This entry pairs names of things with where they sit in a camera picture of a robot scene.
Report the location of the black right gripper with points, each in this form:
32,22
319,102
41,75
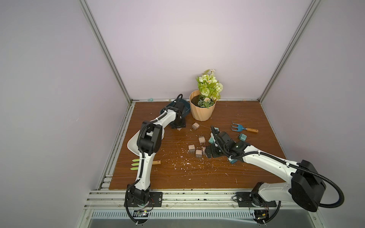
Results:
216,141

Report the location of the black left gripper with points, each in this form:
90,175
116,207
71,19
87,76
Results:
183,125

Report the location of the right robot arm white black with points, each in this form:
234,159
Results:
302,184

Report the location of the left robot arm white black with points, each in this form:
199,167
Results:
147,142

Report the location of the dark teal storage box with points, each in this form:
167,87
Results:
186,109

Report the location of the white storage box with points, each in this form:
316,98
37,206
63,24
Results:
132,145

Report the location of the peach ribbed flower pot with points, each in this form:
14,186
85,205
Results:
198,113

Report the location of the artificial green flower plant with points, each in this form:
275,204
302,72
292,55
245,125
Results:
209,89

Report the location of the blue garden rake wooden handle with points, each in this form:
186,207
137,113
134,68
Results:
239,128

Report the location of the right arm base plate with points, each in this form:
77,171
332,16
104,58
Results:
248,199

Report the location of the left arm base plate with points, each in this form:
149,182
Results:
149,199

